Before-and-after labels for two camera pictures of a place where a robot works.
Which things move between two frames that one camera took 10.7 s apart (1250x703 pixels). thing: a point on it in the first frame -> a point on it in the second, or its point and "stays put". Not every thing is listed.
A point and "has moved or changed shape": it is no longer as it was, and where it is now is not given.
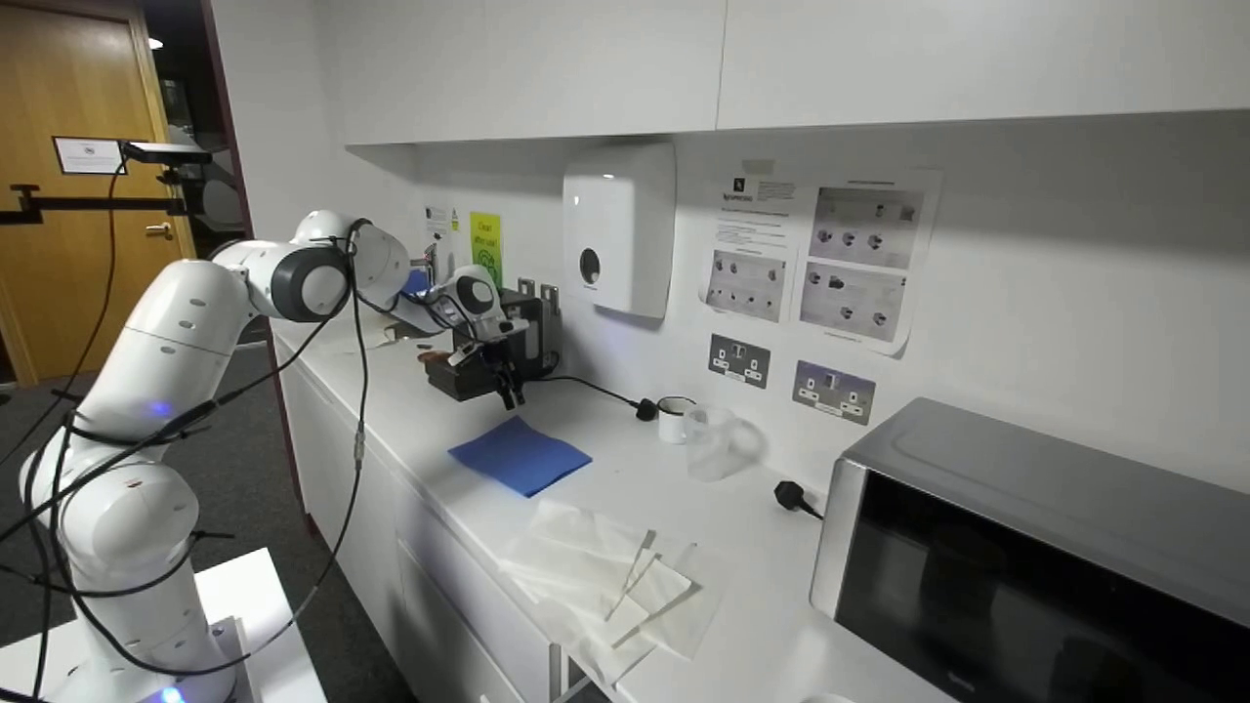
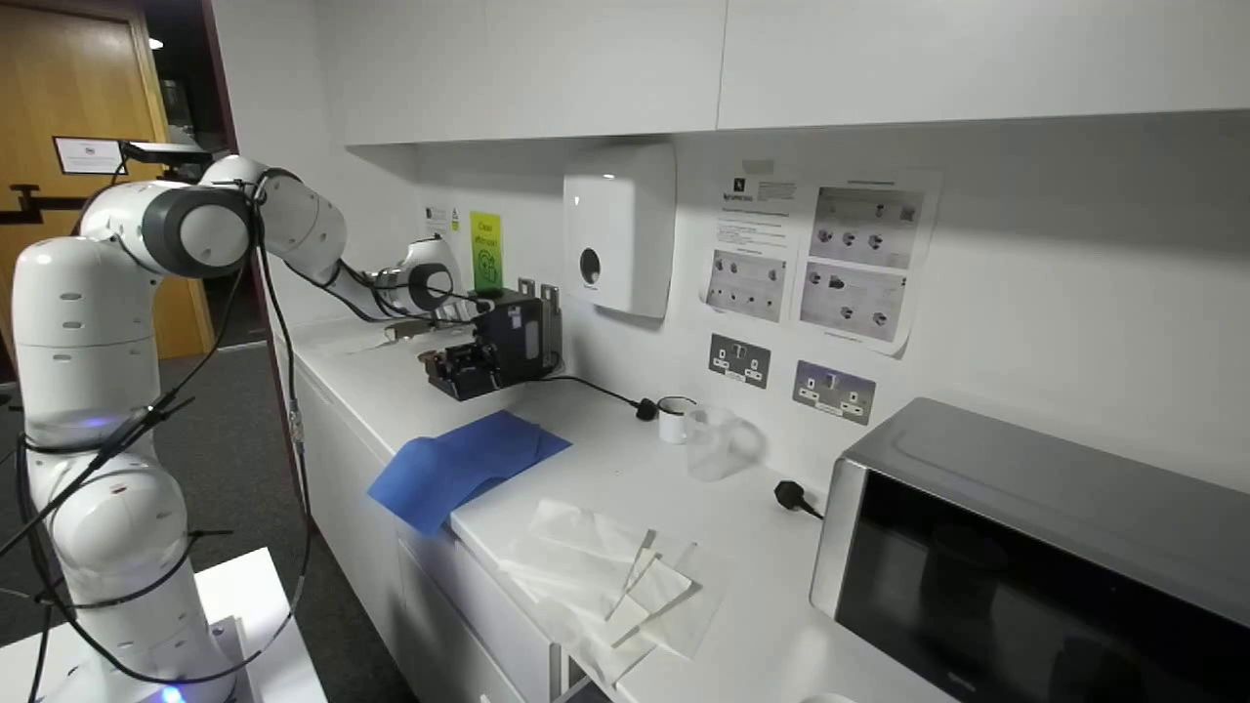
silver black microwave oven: (1019, 563) stays put
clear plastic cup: (725, 446) stays put
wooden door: (91, 189) stays put
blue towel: (520, 454) has moved or changed shape
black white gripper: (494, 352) -> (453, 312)
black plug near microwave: (791, 499) stays put
